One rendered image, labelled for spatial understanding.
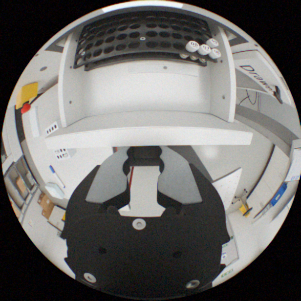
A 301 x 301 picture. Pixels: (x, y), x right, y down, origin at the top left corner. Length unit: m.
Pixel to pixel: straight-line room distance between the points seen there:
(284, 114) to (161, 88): 1.64
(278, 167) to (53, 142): 3.20
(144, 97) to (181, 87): 0.06
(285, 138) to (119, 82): 0.89
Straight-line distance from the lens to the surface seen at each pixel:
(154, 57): 0.15
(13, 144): 0.82
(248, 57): 0.23
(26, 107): 0.35
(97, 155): 0.34
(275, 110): 1.76
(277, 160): 3.10
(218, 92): 0.19
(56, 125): 0.34
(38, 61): 0.25
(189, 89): 0.19
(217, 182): 0.48
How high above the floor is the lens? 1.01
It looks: 61 degrees down
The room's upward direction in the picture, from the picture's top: 178 degrees clockwise
